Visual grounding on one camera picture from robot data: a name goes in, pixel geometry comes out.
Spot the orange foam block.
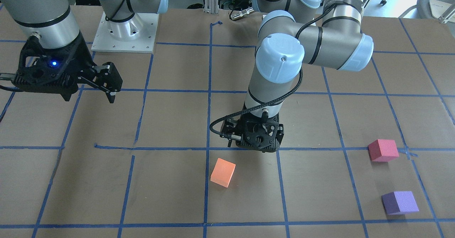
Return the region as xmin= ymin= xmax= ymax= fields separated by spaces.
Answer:
xmin=210 ymin=158 xmax=236 ymax=188

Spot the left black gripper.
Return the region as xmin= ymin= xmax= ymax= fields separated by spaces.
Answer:
xmin=221 ymin=113 xmax=284 ymax=152

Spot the purple foam block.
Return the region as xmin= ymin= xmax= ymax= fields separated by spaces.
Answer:
xmin=381 ymin=191 xmax=419 ymax=215

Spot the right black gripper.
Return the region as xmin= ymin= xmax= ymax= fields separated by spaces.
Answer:
xmin=12 ymin=32 xmax=123 ymax=103

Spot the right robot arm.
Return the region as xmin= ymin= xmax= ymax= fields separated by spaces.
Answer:
xmin=1 ymin=0 xmax=168 ymax=103

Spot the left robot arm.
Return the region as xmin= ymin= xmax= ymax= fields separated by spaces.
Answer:
xmin=210 ymin=0 xmax=374 ymax=152

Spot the pink foam block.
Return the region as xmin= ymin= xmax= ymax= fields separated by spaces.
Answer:
xmin=368 ymin=139 xmax=399 ymax=162

